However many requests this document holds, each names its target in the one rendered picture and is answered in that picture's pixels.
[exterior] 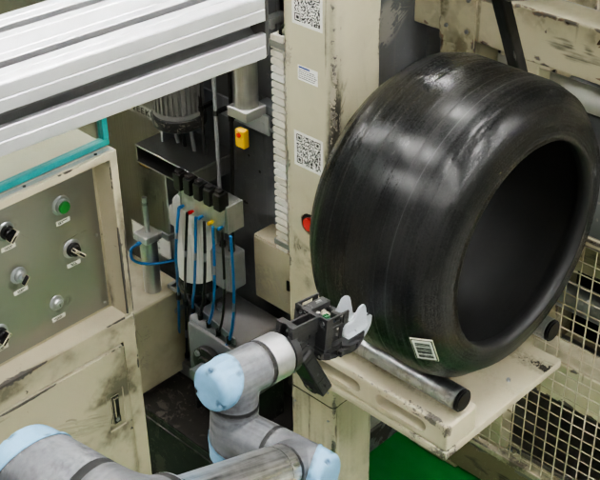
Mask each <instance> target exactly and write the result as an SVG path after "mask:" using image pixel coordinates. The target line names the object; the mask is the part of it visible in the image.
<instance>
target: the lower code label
mask: <svg viewBox="0 0 600 480"><path fill-rule="evenodd" d="M294 164H296V165H298V166H300V167H302V168H304V169H306V170H309V171H312V172H314V173H316V174H318V175H320V176H321V174H322V172H323V142H322V141H319V140H317V139H315V138H313V137H311V136H308V135H306V134H305V133H303V132H300V131H298V130H294Z"/></svg>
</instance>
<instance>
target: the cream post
mask: <svg viewBox="0 0 600 480"><path fill-rule="evenodd" d="M380 6H381V0H323V33H320V32H318V31H315V30H311V29H308V28H306V27H303V26H300V25H298V24H295V23H292V17H291V0H284V33H285V74H286V117H287V155H288V201H289V243H290V320H293V310H294V309H295V303H296V302H298V301H301V300H303V299H305V298H307V297H309V296H311V295H313V294H315V293H317V289H316V287H315V284H314V279H313V274H312V266H311V258H310V232H309V231H307V230H306V229H305V228H304V225H303V220H304V219H305V218H307V217H309V218H311V211H312V206H313V201H314V197H315V193H316V190H317V187H318V183H319V180H320V177H321V176H320V175H318V174H316V173H314V172H312V171H309V170H306V169H304V168H302V167H300V166H298V165H296V164H294V130H298V131H300V132H303V133H305V134H306V135H308V136H311V137H313V138H315V139H317V140H319V141H322V142H323V169H324V167H325V165H326V162H327V160H328V158H329V156H330V152H331V150H332V148H333V146H334V144H335V143H336V141H337V139H338V137H339V135H340V134H341V132H342V130H343V129H344V127H345V126H346V125H347V124H348V122H349V120H350V119H351V117H352V116H353V115H354V113H355V112H356V111H357V110H358V108H359V107H360V106H361V105H362V104H363V102H364V101H365V100H366V99H367V98H368V97H369V96H370V95H371V94H372V93H373V92H374V91H375V90H376V89H377V88H378V84H379V45H380ZM298 65H301V66H303V67H306V68H308V69H311V70H315V71H317V72H318V88H317V87H315V86H313V85H311V84H309V83H306V82H304V81H301V80H299V79H298ZM292 411H293V432H295V433H298V434H300V435H302V436H304V437H306V438H308V439H309V440H311V441H313V442H315V443H317V444H322V445H323V447H325V448H327V449H328V450H331V451H333V452H335V453H336V454H337V455H338V457H339V459H340V464H341V468H340V472H339V476H338V479H337V480H369V469H370V414H369V413H367V412H366V411H364V410H362V409H360V408H358V407H357V406H355V405H354V404H352V403H351V402H350V401H348V400H346V399H345V398H343V397H342V396H340V395H338V394H337V393H335V392H333V391H332V390H328V391H327V393H326V394H325V395H324V396H321V395H319V394H317V393H316V394H314V393H312V392H311V391H309V390H308V389H307V388H306V387H305V386H304V383H303V382H302V380H301V379H300V377H299V375H298V374H297V372H296V371H295V372H293V373H292Z"/></svg>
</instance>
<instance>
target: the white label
mask: <svg viewBox="0 0 600 480"><path fill-rule="evenodd" d="M410 342H411V345H412V348H413V351H414V353H415V356H416V358H417V359H424V360H431V361H439V358H438V355H437V352H436V349H435V346H434V344H433V341H432V340H428V339H420V338H412V337H410Z"/></svg>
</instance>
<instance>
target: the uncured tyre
mask: <svg viewBox="0 0 600 480"><path fill-rule="evenodd" d="M599 188H600V150H599V146H598V142H597V139H596V136H595V133H594V130H593V128H592V125H591V122H590V119H589V116H588V114H587V112H586V110H585V108H584V106H583V105H582V103H581V102H580V101H579V99H578V98H577V97H576V96H574V95H573V94H572V93H570V92H569V91H568V90H566V89H565V88H564V87H562V86H561V85H560V84H558V83H556V82H554V81H552V80H549V79H547V78H544V77H541V76H539V75H536V74H533V73H530V72H527V71H524V70H520V69H518V68H515V67H512V66H509V65H507V64H504V63H501V62H498V61H495V60H492V59H490V58H488V57H485V56H482V55H479V54H476V53H472V52H456V51H446V52H439V53H435V54H432V55H429V56H426V57H424V58H421V59H419V60H417V61H415V62H413V63H412V64H410V65H408V66H407V67H405V68H404V69H402V70H400V71H399V72H397V73H396V74H395V75H393V76H392V77H391V78H390V79H388V80H387V81H386V82H384V83H383V84H382V85H381V86H380V87H378V88H377V89H376V90H375V91H374V92H373V93H372V94H371V95H370V96H369V97H368V98H367V99H366V100H365V101H364V102H363V104H362V105H361V106H360V107H359V108H358V110H357V111H356V112H355V113H354V115H353V116H352V117H351V119H350V120H349V122H348V124H347V125H346V126H345V127H344V129H343V130H342V132H341V134H340V135H339V137H338V139H337V141H336V143H335V144H334V146H333V148H332V150H331V152H330V156H329V158H328V160H327V162H326V165H325V167H324V169H323V172H322V174H321V177H320V180H319V183H318V187H317V190H316V193H315V197H314V201H313V206H312V211H311V218H310V258H311V266H312V274H313V279H314V284H315V287H316V289H317V292H318V293H319V297H322V296H324V297H326V298H327V299H329V300H330V305H332V306H333V307H335V308H337V306H338V304H339V302H340V299H341V298H342V297H343V296H345V295H348V296H349V297H350V300H351V306H352V311H353V312H356V311H357V309H358V307H359V306H361V305H362V304H364V305H365V306H366V310H367V313H369V314H371V315H372V318H371V324H370V328H369V330H368V332H367V334H366V335H365V337H364V339H363V340H364V341H366V342H368V343H370V344H372V345H373V346H375V347H376V348H378V349H380V350H382V351H384V352H385V353H387V354H389V355H391V356H392V357H394V358H396V359H398V360H399V361H401V362H403V363H405V364H406V365H408V366H410V367H412V368H413V369H415V370H418V371H420V372H423V373H426V374H431V375H435V376H440V377H458V376H462V375H466V374H468V373H471V372H474V371H477V370H481V369H484V368H486V367H489V366H491V365H493V364H495V363H497V362H499V361H501V360H502V359H504V358H505V357H507V356H508V355H510V354H511V353H512V352H514V351H515V350H516V349H517V348H518V347H520V346H521V345H522V344H523V343H524V342H525V341H526V340H527V339H528V338H529V337H530V336H531V335H532V333H533V332H534V331H535V330H536V329H537V328H538V327H539V325H540V324H541V323H542V322H543V320H544V319H545V318H546V316H547V315H548V314H549V312H550V310H551V309H552V307H553V306H554V304H555V303H556V301H557V300H558V298H559V297H560V295H561V293H562V292H563V290H564V288H565V286H566V285H567V284H568V282H569V280H570V277H571V275H572V273H573V271H574V269H575V267H576V265H577V263H578V261H579V258H580V256H581V254H582V251H583V249H584V247H585V244H586V242H587V239H588V236H589V233H590V228H591V224H592V221H593V217H594V214H595V210H596V206H597V200H598V195H599ZM410 337H412V338H420V339H428V340H432V341H433V344H434V346H435V349H436V352H437V355H438V358H439V361H431V360H424V359H417V358H416V356H415V353H414V351H413V348H412V345H411V342H410Z"/></svg>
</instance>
